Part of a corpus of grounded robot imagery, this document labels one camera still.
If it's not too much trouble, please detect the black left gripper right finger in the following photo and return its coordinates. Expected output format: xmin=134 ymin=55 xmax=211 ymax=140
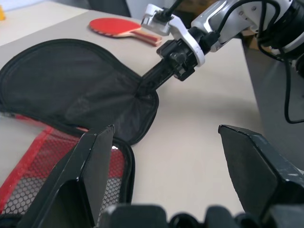
xmin=218 ymin=124 xmax=304 ymax=217

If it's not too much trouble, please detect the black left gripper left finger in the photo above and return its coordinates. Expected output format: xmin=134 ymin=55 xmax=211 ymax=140
xmin=18 ymin=124 xmax=115 ymax=228

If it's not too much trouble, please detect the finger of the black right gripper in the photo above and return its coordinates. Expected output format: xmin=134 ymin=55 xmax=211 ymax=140
xmin=137 ymin=60 xmax=168 ymax=90
xmin=137 ymin=66 xmax=174 ymax=98

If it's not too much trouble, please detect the red table tennis paddle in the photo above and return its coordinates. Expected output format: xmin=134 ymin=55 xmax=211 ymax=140
xmin=89 ymin=18 xmax=162 ymax=47

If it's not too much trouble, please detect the black and red paddle case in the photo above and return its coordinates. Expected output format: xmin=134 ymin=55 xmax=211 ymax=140
xmin=0 ymin=38 xmax=160 ymax=228

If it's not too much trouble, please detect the brown cardboard box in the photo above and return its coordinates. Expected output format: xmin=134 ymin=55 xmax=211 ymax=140
xmin=241 ymin=28 xmax=263 ymax=50

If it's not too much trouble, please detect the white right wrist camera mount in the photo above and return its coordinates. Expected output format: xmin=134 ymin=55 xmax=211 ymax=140
xmin=140 ymin=3 xmax=206 ymax=69

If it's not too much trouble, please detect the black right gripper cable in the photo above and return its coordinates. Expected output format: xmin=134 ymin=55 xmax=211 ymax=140
xmin=204 ymin=0 xmax=274 ymax=47

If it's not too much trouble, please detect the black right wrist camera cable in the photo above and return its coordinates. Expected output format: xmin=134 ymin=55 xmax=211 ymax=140
xmin=161 ymin=0 xmax=183 ymax=19

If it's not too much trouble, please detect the thin black hanging cable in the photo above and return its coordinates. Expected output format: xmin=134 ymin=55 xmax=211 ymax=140
xmin=284 ymin=59 xmax=304 ymax=124

